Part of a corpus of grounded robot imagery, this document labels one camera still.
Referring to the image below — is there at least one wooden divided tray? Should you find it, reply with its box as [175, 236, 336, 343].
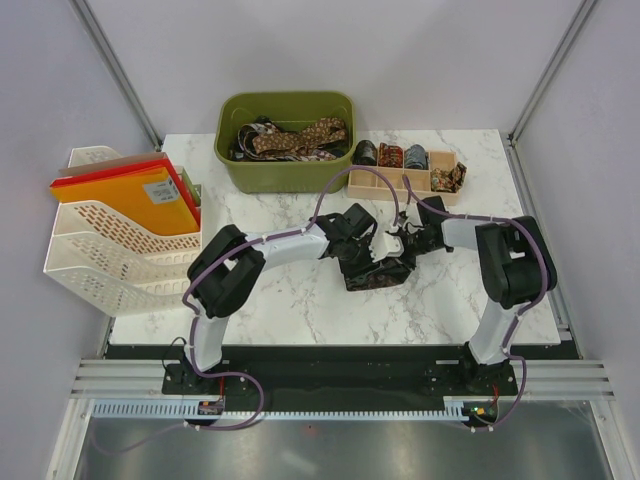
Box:
[346, 151, 460, 207]

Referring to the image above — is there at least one red rolled tie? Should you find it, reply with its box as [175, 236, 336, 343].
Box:
[378, 142, 404, 168]

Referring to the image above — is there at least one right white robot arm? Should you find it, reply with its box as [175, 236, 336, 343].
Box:
[416, 196, 557, 394]

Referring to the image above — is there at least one white slotted cable duct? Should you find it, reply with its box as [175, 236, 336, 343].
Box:
[91, 397, 471, 422]

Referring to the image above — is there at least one black rolled tie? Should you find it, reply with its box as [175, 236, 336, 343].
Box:
[352, 139, 378, 166]

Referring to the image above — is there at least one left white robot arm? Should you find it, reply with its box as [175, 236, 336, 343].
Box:
[183, 204, 377, 393]

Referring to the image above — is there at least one white plastic file rack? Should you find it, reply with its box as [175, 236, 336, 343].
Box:
[44, 146, 203, 316]

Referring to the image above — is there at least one dark paisley tie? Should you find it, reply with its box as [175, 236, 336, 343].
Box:
[339, 257, 416, 292]

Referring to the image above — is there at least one brown patterned tie in bin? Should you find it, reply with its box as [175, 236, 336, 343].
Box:
[250, 117, 349, 154]

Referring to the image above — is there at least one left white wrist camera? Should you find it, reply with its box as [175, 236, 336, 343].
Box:
[370, 231, 404, 262]

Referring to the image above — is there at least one blue grey rolled tie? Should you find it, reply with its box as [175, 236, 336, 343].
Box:
[404, 144, 429, 170]

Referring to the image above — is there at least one pile of ties in bin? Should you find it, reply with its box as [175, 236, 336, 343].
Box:
[229, 116, 349, 162]

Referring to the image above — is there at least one green plastic bin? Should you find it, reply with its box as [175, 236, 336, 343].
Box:
[214, 91, 356, 193]

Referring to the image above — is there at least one aluminium rail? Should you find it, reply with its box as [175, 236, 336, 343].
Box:
[71, 360, 165, 399]

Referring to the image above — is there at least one red folder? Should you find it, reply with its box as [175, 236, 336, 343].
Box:
[50, 154, 201, 209]

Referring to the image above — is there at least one gold floral tie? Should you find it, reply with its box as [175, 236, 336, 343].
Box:
[431, 162, 467, 193]

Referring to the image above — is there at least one orange folder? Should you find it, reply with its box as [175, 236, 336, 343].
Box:
[50, 167, 200, 236]

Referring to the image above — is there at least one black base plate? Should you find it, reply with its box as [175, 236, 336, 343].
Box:
[104, 342, 521, 412]

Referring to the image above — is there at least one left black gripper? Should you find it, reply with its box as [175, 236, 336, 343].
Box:
[338, 236, 383, 287]

